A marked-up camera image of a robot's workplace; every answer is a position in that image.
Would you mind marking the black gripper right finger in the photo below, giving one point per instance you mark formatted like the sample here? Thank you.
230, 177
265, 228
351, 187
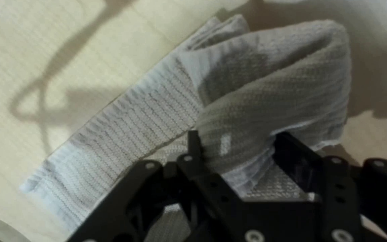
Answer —
363, 201

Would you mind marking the white cloth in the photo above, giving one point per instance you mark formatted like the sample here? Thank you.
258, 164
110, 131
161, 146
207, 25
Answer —
269, 80

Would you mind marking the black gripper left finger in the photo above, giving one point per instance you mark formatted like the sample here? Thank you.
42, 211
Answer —
157, 201

